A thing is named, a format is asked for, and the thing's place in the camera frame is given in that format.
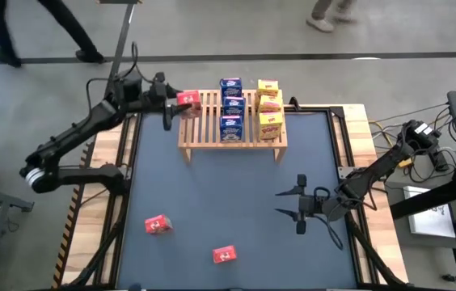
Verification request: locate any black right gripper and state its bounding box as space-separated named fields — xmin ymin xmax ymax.
xmin=273 ymin=173 xmax=326 ymax=235

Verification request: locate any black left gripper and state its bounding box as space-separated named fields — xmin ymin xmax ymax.
xmin=149 ymin=71 xmax=193 ymax=132

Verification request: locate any red Froot Loops cereal box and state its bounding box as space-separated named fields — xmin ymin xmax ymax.
xmin=144 ymin=213 xmax=174 ymax=235
xmin=212 ymin=244 xmax=238 ymax=264
xmin=175 ymin=89 xmax=203 ymax=119

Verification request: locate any blue Frosted Flakes cereal box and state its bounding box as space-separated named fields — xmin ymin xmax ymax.
xmin=219 ymin=115 xmax=244 ymax=143
xmin=219 ymin=77 xmax=243 ymax=99
xmin=222 ymin=95 xmax=247 ymax=118

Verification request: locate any yellow Pops cereal box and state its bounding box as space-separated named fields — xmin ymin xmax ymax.
xmin=255 ymin=89 xmax=284 ymax=114
xmin=258 ymin=111 xmax=285 ymax=141
xmin=256 ymin=78 xmax=280 ymax=97

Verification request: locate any slatted wooden shelf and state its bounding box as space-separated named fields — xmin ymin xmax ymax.
xmin=177 ymin=89 xmax=289 ymax=165

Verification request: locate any person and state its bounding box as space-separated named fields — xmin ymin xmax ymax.
xmin=306 ymin=0 xmax=358 ymax=33
xmin=0 ymin=0 xmax=106 ymax=69

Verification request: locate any black metal beam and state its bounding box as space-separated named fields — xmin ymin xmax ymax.
xmin=389 ymin=165 xmax=456 ymax=221

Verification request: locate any white board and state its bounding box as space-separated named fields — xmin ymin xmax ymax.
xmin=403 ymin=184 xmax=456 ymax=239

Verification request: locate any black power strip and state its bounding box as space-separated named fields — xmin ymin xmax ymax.
xmin=429 ymin=149 xmax=451 ymax=173

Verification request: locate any yellow black hazard strip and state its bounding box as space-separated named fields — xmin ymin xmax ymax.
xmin=51 ymin=188 xmax=80 ymax=289

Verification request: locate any black metal table frame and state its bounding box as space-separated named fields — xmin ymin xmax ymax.
xmin=60 ymin=96 xmax=409 ymax=291

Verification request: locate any yellow cable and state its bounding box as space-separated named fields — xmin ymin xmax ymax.
xmin=367 ymin=119 xmax=415 ymax=169

